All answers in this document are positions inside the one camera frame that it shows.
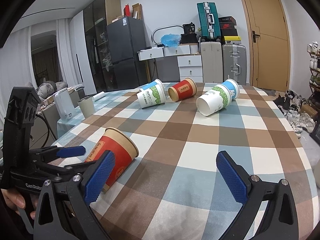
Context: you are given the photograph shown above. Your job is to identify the right white green paper cup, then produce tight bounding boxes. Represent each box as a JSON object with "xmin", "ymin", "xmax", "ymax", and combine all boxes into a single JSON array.
[{"xmin": 196, "ymin": 79, "xmax": 240, "ymax": 116}]

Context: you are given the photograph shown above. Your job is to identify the white appliance box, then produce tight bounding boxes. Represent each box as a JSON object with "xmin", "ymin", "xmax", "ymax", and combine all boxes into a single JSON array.
[{"xmin": 53, "ymin": 88, "xmax": 75, "ymax": 120}]

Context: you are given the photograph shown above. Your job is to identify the blue plastic bag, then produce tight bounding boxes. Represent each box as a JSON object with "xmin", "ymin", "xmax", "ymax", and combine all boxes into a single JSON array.
[{"xmin": 161, "ymin": 34, "xmax": 181, "ymax": 48}]

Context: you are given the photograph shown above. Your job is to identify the checkered tablecloth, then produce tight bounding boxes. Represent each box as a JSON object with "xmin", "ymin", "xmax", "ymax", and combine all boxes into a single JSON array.
[{"xmin": 56, "ymin": 86, "xmax": 319, "ymax": 239}]

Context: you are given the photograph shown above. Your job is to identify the dark glass cabinet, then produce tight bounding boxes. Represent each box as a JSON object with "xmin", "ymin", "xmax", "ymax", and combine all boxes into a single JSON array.
[{"xmin": 83, "ymin": 0, "xmax": 121, "ymax": 93}]

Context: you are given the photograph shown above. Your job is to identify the black refrigerator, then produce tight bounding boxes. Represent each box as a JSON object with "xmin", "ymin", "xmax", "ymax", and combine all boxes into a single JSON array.
[{"xmin": 107, "ymin": 16, "xmax": 148, "ymax": 90}]

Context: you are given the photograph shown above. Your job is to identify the white green paper cup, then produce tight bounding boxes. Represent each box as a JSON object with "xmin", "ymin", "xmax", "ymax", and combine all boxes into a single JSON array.
[
  {"xmin": 196, "ymin": 79, "xmax": 240, "ymax": 116},
  {"xmin": 137, "ymin": 79, "xmax": 166, "ymax": 108}
]

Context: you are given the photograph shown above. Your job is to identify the red paper cup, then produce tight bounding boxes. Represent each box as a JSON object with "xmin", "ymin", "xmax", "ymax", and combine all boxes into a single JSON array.
[
  {"xmin": 85, "ymin": 127, "xmax": 139, "ymax": 192},
  {"xmin": 168, "ymin": 77, "xmax": 197, "ymax": 102}
]

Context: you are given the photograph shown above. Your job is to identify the beige suitcase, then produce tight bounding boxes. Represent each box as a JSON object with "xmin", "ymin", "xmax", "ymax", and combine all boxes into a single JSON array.
[{"xmin": 200, "ymin": 42, "xmax": 223, "ymax": 83}]

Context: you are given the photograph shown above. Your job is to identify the grey jacket on sofa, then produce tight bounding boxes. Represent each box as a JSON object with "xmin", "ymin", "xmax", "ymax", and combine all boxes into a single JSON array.
[{"xmin": 36, "ymin": 81, "xmax": 68, "ymax": 102}]

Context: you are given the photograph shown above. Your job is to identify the left white green paper cup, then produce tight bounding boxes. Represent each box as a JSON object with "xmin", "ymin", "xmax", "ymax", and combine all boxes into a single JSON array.
[{"xmin": 137, "ymin": 79, "xmax": 166, "ymax": 108}]

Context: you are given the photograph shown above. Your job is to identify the black bag on desk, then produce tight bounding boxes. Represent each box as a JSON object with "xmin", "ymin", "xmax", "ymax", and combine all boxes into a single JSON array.
[{"xmin": 180, "ymin": 22, "xmax": 197, "ymax": 44}]

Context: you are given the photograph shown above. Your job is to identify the pile of shoes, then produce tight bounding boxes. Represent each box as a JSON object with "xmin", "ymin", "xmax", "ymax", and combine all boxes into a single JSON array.
[{"xmin": 273, "ymin": 90, "xmax": 319, "ymax": 138}]

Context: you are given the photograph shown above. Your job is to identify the stacked shoe boxes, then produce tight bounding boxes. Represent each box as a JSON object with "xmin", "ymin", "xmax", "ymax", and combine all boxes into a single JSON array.
[{"xmin": 219, "ymin": 16, "xmax": 241, "ymax": 44}]

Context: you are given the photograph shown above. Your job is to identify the wooden door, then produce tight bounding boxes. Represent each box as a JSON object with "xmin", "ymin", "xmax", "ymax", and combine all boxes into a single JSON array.
[{"xmin": 241, "ymin": 0, "xmax": 291, "ymax": 92}]

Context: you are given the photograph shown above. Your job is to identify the shoe rack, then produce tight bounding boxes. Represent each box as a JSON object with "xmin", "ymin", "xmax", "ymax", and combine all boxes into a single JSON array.
[{"xmin": 306, "ymin": 41, "xmax": 319, "ymax": 111}]

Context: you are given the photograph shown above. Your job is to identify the teal suitcase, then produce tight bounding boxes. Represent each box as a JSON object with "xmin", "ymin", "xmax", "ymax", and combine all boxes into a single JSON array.
[{"xmin": 197, "ymin": 2, "xmax": 221, "ymax": 42}]

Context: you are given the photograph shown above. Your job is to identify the person's left hand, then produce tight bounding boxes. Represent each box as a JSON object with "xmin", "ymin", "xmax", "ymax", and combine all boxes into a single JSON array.
[{"xmin": 1, "ymin": 189, "xmax": 39, "ymax": 219}]

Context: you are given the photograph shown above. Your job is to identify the red fire extinguisher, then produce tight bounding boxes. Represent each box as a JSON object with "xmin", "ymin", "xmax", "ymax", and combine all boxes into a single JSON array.
[{"xmin": 124, "ymin": 4, "xmax": 131, "ymax": 17}]

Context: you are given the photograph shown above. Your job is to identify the silver suitcase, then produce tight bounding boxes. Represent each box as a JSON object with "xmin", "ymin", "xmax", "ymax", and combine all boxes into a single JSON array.
[{"xmin": 222, "ymin": 44, "xmax": 247, "ymax": 85}]

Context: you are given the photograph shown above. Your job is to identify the beige tumbler cup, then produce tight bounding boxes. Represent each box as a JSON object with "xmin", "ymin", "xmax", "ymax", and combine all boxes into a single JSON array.
[{"xmin": 78, "ymin": 96, "xmax": 95, "ymax": 119}]

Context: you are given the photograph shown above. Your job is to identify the white curtain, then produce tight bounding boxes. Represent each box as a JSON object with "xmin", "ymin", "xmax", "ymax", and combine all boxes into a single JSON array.
[{"xmin": 0, "ymin": 27, "xmax": 37, "ymax": 125}]

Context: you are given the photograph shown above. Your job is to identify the white paper roll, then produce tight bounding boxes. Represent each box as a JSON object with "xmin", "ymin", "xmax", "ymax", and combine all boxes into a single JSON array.
[{"xmin": 92, "ymin": 92, "xmax": 106, "ymax": 102}]

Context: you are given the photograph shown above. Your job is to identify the white desk with drawers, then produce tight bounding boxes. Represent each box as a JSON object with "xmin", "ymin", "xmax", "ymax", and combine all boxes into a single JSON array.
[{"xmin": 138, "ymin": 43, "xmax": 203, "ymax": 83}]

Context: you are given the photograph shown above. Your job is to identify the cardboard box on fridge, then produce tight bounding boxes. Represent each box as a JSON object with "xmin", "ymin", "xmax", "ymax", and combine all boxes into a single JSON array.
[{"xmin": 132, "ymin": 3, "xmax": 143, "ymax": 20}]

